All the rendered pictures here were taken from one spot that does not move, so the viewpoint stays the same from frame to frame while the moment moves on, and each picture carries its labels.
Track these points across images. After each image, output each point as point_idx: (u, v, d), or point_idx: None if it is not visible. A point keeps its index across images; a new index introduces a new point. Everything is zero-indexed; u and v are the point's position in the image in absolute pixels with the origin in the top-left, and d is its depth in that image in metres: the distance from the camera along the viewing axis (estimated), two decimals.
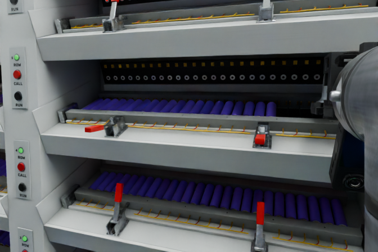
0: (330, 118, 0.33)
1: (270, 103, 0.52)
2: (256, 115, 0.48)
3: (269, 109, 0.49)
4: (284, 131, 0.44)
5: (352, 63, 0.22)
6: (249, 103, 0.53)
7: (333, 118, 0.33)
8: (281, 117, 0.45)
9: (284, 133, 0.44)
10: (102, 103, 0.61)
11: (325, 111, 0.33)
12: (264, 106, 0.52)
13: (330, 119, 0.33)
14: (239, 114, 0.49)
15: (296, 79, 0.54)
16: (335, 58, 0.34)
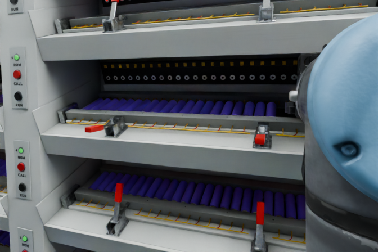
0: None
1: (270, 103, 0.52)
2: (256, 115, 0.48)
3: (269, 109, 0.49)
4: (284, 131, 0.44)
5: (309, 64, 0.23)
6: (249, 103, 0.53)
7: None
8: (281, 117, 0.45)
9: (284, 133, 0.44)
10: (102, 103, 0.61)
11: (296, 111, 0.34)
12: (264, 106, 0.52)
13: (301, 118, 0.34)
14: (239, 114, 0.49)
15: (296, 79, 0.54)
16: (307, 59, 0.35)
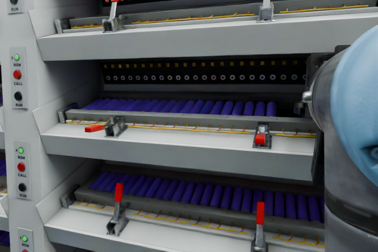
0: (311, 118, 0.34)
1: (270, 103, 0.52)
2: (256, 115, 0.48)
3: (269, 109, 0.49)
4: (284, 131, 0.44)
5: (323, 66, 0.23)
6: (249, 103, 0.53)
7: None
8: (281, 117, 0.45)
9: (284, 133, 0.44)
10: (102, 103, 0.61)
11: (306, 111, 0.34)
12: (264, 106, 0.52)
13: (311, 118, 0.34)
14: (239, 114, 0.49)
15: (296, 79, 0.54)
16: (316, 60, 0.35)
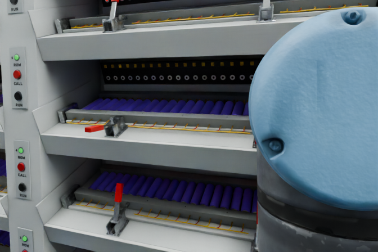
0: None
1: None
2: None
3: None
4: None
5: None
6: None
7: None
8: None
9: None
10: (102, 103, 0.61)
11: None
12: None
13: None
14: (239, 114, 0.49)
15: None
16: None
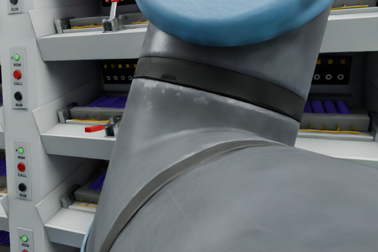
0: None
1: None
2: None
3: None
4: None
5: None
6: None
7: None
8: None
9: None
10: (106, 100, 0.62)
11: None
12: None
13: None
14: None
15: None
16: None
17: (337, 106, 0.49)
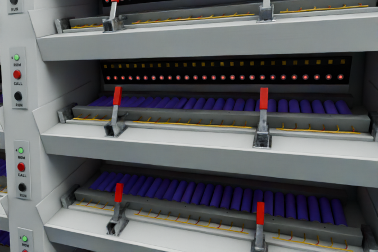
0: None
1: (270, 100, 0.53)
2: (256, 111, 0.49)
3: (269, 106, 0.50)
4: (284, 131, 0.44)
5: None
6: (250, 100, 0.54)
7: None
8: (281, 112, 0.46)
9: (284, 133, 0.44)
10: (106, 100, 0.62)
11: None
12: None
13: None
14: (241, 111, 0.51)
15: (296, 79, 0.54)
16: None
17: (337, 106, 0.49)
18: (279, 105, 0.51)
